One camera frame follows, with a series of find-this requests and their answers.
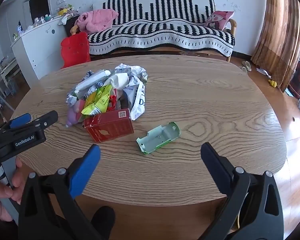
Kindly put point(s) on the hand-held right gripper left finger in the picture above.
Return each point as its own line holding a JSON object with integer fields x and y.
{"x": 86, "y": 170}

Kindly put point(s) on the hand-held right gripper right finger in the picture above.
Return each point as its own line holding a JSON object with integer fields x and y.
{"x": 215, "y": 167}

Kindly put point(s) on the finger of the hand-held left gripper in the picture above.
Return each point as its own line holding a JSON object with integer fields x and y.
{"x": 46, "y": 120}
{"x": 20, "y": 120}

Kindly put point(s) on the blue white wrapper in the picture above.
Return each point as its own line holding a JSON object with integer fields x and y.
{"x": 71, "y": 98}

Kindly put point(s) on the red cardboard box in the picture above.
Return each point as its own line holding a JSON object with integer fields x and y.
{"x": 110, "y": 127}

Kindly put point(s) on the yellow snack packet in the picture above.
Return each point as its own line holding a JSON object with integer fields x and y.
{"x": 96, "y": 107}

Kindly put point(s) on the green snack packet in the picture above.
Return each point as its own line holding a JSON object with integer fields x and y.
{"x": 100, "y": 93}

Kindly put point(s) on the white tube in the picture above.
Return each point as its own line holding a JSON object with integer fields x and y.
{"x": 92, "y": 80}

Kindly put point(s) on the green plastic tray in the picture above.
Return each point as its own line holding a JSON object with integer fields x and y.
{"x": 160, "y": 136}

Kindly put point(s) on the red ribbon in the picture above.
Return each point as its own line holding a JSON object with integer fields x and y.
{"x": 112, "y": 102}

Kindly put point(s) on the white printed plastic bag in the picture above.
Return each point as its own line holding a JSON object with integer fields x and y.
{"x": 137, "y": 97}

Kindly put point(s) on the person's left hand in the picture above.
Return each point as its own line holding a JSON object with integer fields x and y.
{"x": 17, "y": 180}

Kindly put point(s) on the white rack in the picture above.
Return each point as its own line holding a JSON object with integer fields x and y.
{"x": 6, "y": 77}

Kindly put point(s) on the white cabinet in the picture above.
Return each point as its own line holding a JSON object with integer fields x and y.
{"x": 40, "y": 50}

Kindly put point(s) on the red plastic chair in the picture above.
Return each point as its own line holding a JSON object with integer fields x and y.
{"x": 73, "y": 50}

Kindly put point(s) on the row of small bottles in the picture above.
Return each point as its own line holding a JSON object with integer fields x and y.
{"x": 37, "y": 21}

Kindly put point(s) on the yellow toy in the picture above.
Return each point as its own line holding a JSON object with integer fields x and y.
{"x": 272, "y": 83}

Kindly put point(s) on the pale slipper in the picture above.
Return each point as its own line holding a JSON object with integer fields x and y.
{"x": 248, "y": 65}
{"x": 243, "y": 69}

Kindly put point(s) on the white paper scrap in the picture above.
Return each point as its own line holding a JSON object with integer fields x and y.
{"x": 263, "y": 72}

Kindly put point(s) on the pile of colourful toys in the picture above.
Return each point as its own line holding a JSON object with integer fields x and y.
{"x": 63, "y": 11}

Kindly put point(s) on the pink cloth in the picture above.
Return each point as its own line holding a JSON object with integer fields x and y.
{"x": 97, "y": 20}

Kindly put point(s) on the black white striped blanket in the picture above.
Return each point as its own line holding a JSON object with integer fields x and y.
{"x": 165, "y": 32}

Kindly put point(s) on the wooden sofa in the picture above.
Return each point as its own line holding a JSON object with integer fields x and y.
{"x": 233, "y": 24}

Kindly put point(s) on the brown curtain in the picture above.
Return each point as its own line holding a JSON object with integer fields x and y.
{"x": 277, "y": 35}

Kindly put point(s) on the pink cartoon cushion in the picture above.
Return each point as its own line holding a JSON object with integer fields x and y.
{"x": 218, "y": 20}

